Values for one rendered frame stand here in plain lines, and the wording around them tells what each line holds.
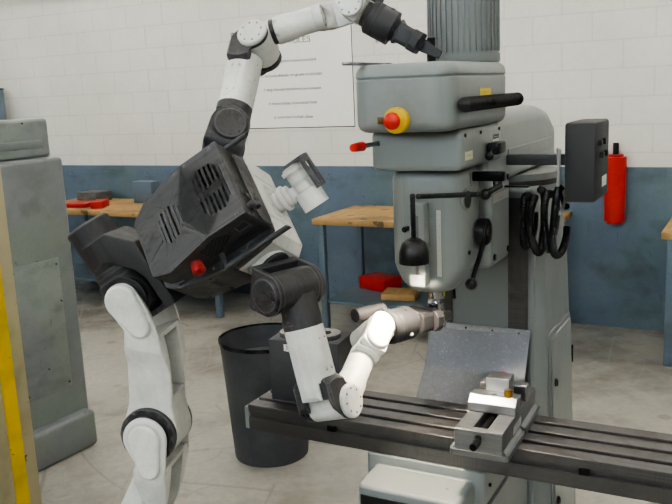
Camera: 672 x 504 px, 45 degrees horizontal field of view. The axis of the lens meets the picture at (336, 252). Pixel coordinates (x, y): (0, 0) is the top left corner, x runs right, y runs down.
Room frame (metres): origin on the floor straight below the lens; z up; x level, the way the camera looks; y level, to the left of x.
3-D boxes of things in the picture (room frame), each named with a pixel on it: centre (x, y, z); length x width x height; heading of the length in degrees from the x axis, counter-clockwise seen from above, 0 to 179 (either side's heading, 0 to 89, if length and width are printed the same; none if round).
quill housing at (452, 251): (2.12, -0.27, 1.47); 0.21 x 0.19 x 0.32; 62
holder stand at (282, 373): (2.33, 0.09, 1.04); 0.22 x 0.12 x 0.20; 69
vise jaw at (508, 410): (1.99, -0.39, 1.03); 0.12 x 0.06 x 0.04; 63
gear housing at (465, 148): (2.16, -0.28, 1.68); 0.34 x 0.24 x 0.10; 152
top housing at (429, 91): (2.13, -0.27, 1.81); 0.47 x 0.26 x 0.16; 152
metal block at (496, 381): (2.04, -0.42, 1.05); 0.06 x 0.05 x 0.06; 63
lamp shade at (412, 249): (1.92, -0.19, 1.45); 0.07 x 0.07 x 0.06
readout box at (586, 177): (2.23, -0.70, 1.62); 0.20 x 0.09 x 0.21; 152
